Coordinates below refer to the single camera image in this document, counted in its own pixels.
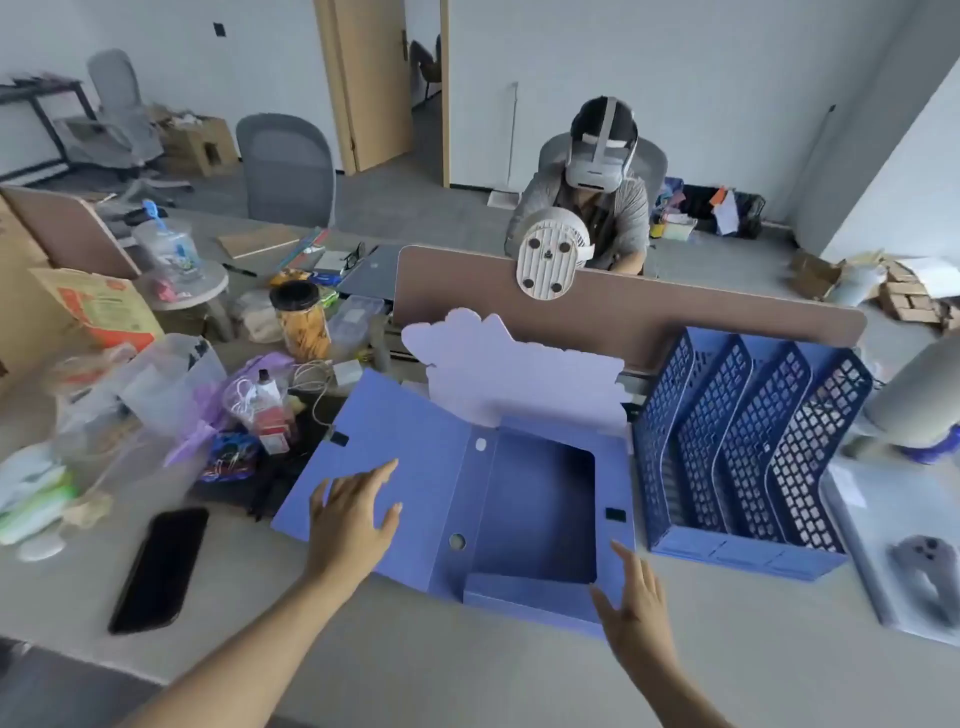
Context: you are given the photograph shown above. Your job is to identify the wooden door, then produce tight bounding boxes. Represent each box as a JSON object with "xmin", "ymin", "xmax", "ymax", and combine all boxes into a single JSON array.
[{"xmin": 313, "ymin": 0, "xmax": 415, "ymax": 176}]

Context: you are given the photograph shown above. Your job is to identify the stack of cardboard pieces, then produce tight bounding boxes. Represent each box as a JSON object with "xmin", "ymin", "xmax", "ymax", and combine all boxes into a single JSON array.
[{"xmin": 877, "ymin": 257, "xmax": 960, "ymax": 333}]

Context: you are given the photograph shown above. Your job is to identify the gray flat tray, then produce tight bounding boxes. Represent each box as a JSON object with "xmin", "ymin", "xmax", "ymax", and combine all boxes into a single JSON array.
[{"xmin": 819, "ymin": 457, "xmax": 960, "ymax": 648}]

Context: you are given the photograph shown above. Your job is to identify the person's right hand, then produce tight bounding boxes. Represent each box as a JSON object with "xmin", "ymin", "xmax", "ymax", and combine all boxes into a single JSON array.
[{"xmin": 591, "ymin": 540, "xmax": 681, "ymax": 681}]

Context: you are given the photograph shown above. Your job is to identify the clear plastic container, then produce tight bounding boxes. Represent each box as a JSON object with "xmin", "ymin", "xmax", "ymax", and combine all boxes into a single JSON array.
[{"xmin": 327, "ymin": 294, "xmax": 386, "ymax": 362}]

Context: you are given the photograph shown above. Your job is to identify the gray hand controller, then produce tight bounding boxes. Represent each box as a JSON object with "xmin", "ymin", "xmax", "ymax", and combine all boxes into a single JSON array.
[{"xmin": 888, "ymin": 534, "xmax": 960, "ymax": 630}]

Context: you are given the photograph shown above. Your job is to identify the person's left forearm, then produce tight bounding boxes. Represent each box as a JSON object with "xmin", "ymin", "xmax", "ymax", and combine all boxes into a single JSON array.
[{"xmin": 116, "ymin": 571, "xmax": 376, "ymax": 728}]

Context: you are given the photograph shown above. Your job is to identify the purple plastic bag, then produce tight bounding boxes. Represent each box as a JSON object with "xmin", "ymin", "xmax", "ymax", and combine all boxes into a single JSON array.
[{"xmin": 163, "ymin": 352, "xmax": 298, "ymax": 471}]

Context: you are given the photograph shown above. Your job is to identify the white desk fan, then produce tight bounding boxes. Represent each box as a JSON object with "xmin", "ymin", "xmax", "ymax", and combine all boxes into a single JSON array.
[{"xmin": 516, "ymin": 207, "xmax": 597, "ymax": 303}]

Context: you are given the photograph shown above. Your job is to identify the orange printed cardboard package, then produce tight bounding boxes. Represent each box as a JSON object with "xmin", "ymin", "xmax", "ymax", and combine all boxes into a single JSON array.
[{"xmin": 30, "ymin": 267, "xmax": 166, "ymax": 354}]

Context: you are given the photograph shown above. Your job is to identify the gray cylindrical device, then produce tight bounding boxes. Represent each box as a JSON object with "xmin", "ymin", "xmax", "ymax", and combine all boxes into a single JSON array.
[{"xmin": 840, "ymin": 330, "xmax": 960, "ymax": 466}]

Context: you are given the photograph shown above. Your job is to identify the white headset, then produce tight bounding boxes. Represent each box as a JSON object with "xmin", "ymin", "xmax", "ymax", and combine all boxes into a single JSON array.
[{"xmin": 564, "ymin": 96, "xmax": 640, "ymax": 193}]

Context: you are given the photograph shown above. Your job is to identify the gray laptop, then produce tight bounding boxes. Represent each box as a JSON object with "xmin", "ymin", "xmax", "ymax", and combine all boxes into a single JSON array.
[{"xmin": 337, "ymin": 243, "xmax": 407, "ymax": 303}]

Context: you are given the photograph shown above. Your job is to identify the black metal table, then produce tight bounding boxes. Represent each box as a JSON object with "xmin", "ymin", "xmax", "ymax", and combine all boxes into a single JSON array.
[{"xmin": 0, "ymin": 75, "xmax": 100, "ymax": 186}]

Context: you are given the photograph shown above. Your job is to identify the person's left hand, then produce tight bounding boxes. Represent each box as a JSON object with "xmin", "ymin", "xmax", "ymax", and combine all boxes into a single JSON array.
[{"xmin": 307, "ymin": 459, "xmax": 404, "ymax": 595}]

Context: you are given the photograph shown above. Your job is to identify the white cable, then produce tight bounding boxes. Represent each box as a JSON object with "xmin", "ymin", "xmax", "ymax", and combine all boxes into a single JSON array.
[{"xmin": 225, "ymin": 360, "xmax": 336, "ymax": 444}]

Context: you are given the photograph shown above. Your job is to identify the colourful snack packet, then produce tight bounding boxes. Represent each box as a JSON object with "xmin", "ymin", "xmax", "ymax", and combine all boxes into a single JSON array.
[{"xmin": 198, "ymin": 431, "xmax": 264, "ymax": 486}]

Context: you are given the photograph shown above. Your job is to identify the clear plastic bag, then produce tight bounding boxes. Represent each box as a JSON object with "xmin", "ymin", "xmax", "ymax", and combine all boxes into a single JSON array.
[{"xmin": 118, "ymin": 333, "xmax": 228, "ymax": 438}]

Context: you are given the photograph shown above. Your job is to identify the blue open file box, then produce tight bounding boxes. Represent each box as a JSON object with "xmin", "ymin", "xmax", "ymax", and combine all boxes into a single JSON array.
[{"xmin": 271, "ymin": 367, "xmax": 637, "ymax": 639}]

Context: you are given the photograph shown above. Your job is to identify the black-lidded snack jar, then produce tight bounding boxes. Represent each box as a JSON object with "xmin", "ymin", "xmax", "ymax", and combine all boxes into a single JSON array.
[{"xmin": 269, "ymin": 280, "xmax": 333, "ymax": 364}]

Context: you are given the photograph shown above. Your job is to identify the black smartphone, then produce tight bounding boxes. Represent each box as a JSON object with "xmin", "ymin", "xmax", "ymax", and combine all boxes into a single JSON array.
[{"xmin": 107, "ymin": 507, "xmax": 211, "ymax": 636}]

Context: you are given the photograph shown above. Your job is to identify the dark gray office chair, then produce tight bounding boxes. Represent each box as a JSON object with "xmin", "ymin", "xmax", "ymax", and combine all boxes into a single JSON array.
[{"xmin": 235, "ymin": 113, "xmax": 337, "ymax": 231}]

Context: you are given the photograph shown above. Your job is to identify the blue plastic file rack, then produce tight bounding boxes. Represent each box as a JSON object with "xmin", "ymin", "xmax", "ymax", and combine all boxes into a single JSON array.
[{"xmin": 632, "ymin": 326, "xmax": 875, "ymax": 583}]

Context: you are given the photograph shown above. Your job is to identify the pale lavender paper cutout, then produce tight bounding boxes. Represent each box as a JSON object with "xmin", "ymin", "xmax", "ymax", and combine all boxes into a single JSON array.
[{"xmin": 401, "ymin": 307, "xmax": 627, "ymax": 440}]

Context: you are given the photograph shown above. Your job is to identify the brown desk divider panel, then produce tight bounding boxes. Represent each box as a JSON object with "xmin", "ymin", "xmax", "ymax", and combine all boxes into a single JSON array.
[{"xmin": 392, "ymin": 245, "xmax": 868, "ymax": 370}]

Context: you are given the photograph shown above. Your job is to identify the red and white bottle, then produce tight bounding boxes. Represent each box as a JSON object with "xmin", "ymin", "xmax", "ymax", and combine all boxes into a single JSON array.
[{"xmin": 251, "ymin": 369, "xmax": 294, "ymax": 456}]

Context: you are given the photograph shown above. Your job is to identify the brown cardboard box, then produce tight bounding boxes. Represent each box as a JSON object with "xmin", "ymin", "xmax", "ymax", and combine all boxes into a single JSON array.
[{"xmin": 153, "ymin": 112, "xmax": 240, "ymax": 180}]

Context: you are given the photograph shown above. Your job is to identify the black bin of colourful items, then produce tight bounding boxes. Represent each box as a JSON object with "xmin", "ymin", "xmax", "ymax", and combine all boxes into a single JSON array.
[{"xmin": 654, "ymin": 178, "xmax": 767, "ymax": 241}]

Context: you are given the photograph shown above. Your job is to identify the person's right forearm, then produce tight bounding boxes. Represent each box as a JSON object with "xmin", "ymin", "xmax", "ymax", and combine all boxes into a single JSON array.
[{"xmin": 624, "ymin": 660, "xmax": 733, "ymax": 728}]

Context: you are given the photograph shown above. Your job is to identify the brown flat board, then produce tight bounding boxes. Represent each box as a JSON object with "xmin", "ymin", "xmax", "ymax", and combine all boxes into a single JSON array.
[{"xmin": 217, "ymin": 225, "xmax": 302, "ymax": 261}]

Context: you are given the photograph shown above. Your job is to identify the light gray office chair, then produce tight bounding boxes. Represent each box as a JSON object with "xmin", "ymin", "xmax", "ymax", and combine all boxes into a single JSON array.
[{"xmin": 56, "ymin": 48, "xmax": 193, "ymax": 205}]

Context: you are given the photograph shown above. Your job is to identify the small open cardboard box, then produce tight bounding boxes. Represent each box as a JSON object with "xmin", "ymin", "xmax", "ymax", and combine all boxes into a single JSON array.
[{"xmin": 791, "ymin": 251, "xmax": 846, "ymax": 302}]

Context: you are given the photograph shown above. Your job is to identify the clear blue-lidded water jug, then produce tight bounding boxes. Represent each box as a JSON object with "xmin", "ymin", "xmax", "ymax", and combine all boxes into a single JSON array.
[{"xmin": 131, "ymin": 198, "xmax": 204, "ymax": 285}]

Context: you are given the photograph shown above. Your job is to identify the small round white table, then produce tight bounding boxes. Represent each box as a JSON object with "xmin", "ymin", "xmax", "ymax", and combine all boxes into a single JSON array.
[{"xmin": 138, "ymin": 260, "xmax": 235, "ymax": 343}]

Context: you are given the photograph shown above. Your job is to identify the green and white wipes packet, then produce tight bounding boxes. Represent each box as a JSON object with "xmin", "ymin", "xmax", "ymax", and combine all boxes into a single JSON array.
[{"xmin": 0, "ymin": 442, "xmax": 81, "ymax": 547}]

